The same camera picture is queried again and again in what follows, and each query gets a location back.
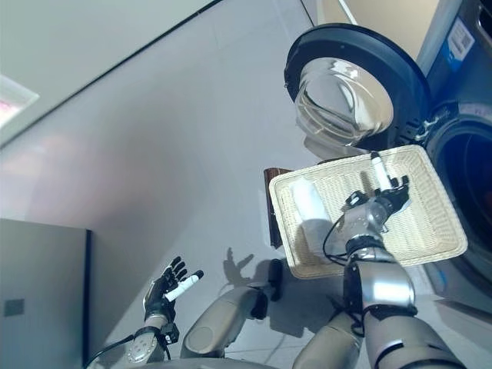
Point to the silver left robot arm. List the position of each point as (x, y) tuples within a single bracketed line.
[(144, 342)]

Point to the blue white label sticker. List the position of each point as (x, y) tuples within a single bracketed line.
[(457, 44)]

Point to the brown wooden stool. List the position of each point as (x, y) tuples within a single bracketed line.
[(271, 215)]

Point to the silver right robot leg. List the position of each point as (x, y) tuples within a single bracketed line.
[(330, 342)]

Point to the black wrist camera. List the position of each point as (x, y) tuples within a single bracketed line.
[(355, 198), (170, 333)]

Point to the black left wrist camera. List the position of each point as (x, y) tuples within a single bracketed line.
[(170, 333)]

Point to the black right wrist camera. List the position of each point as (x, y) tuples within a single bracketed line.
[(355, 198)]

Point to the grey front-load washing machine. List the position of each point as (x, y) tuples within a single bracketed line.
[(469, 153)]

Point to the white wicker basket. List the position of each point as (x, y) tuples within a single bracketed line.
[(423, 215)]

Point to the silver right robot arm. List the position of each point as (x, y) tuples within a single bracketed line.
[(384, 288)]

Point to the round glass washer door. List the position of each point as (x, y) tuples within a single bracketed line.
[(384, 50)]

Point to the white garment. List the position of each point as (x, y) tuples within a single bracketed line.
[(309, 207)]

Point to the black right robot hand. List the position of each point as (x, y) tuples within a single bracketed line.
[(394, 196)]

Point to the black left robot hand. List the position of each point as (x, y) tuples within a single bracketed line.
[(159, 296)]

